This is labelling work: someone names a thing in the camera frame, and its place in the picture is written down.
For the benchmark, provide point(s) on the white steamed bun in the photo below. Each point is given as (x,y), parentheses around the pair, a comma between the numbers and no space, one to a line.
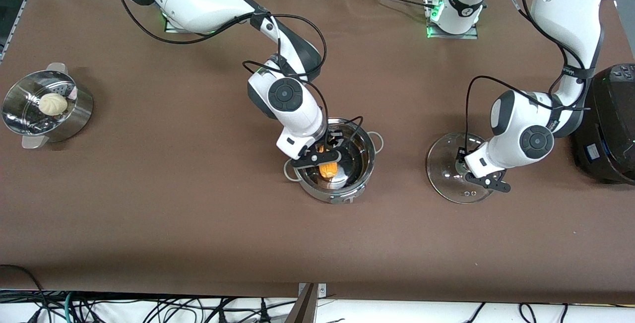
(53,104)

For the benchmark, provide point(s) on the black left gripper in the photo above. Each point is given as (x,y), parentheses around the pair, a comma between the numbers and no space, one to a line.
(461,156)

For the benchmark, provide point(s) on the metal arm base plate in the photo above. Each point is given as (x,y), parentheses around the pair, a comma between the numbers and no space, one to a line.
(171,28)
(471,35)

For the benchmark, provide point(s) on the black rice cooker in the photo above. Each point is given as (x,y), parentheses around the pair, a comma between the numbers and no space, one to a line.
(610,129)

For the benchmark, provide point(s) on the dark metal post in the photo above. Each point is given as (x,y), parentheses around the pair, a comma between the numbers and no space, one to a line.
(303,310)

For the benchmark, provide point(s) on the steel steamer pot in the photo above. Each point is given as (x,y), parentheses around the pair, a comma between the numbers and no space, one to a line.
(74,119)

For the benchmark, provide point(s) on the brown table cover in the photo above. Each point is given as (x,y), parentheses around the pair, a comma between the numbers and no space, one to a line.
(198,238)

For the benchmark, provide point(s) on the yellow corn cob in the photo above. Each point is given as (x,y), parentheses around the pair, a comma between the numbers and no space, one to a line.
(328,170)

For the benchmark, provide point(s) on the glass pot lid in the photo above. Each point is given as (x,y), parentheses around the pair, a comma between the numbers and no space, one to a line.
(444,164)

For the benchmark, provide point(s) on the small metal table bracket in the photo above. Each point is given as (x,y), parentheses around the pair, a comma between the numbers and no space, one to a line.
(322,290)

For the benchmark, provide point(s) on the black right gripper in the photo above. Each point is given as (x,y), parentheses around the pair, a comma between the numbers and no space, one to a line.
(334,140)

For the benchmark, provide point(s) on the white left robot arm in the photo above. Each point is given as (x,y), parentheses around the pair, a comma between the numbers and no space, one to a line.
(570,15)

